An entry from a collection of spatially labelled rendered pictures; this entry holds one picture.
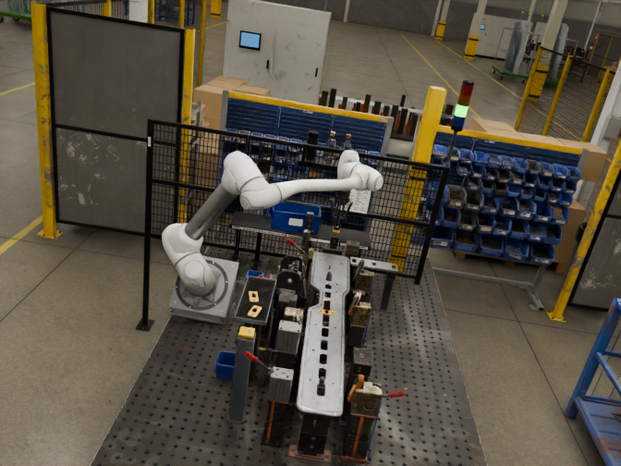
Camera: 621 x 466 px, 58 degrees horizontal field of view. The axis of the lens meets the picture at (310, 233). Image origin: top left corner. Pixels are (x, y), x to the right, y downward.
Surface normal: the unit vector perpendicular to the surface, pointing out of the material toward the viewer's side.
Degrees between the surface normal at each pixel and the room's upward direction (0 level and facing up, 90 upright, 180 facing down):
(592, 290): 91
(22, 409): 0
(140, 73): 90
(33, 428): 0
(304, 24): 90
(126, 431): 0
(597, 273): 90
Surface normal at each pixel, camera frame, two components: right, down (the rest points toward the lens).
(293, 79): -0.07, 0.41
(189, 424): 0.15, -0.90
